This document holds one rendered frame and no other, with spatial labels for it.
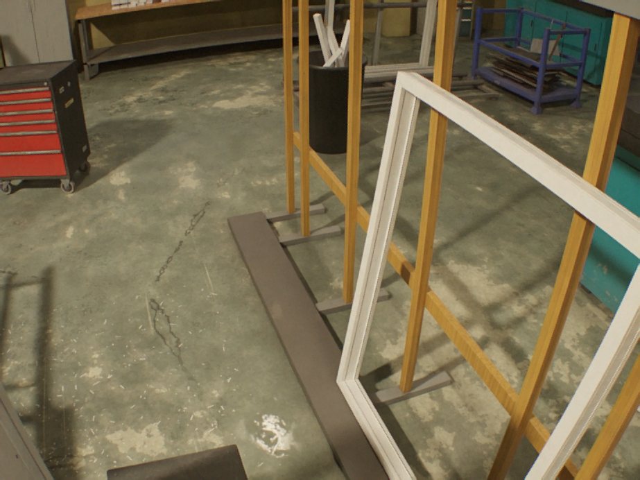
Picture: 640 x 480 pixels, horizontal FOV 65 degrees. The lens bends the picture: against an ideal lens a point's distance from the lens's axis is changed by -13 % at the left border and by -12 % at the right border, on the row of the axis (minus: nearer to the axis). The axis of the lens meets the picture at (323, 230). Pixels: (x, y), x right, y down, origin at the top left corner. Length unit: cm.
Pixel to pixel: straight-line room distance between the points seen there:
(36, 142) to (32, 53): 366
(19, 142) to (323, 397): 310
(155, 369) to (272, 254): 106
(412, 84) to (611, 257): 181
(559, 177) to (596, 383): 47
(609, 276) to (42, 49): 710
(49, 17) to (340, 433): 669
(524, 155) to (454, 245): 234
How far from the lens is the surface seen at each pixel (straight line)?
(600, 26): 770
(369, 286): 228
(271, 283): 322
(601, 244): 332
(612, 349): 127
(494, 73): 701
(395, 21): 911
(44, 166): 460
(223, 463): 143
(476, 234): 387
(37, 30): 801
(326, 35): 471
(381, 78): 644
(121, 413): 273
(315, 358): 276
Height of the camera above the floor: 201
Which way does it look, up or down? 32 degrees down
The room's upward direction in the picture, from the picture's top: straight up
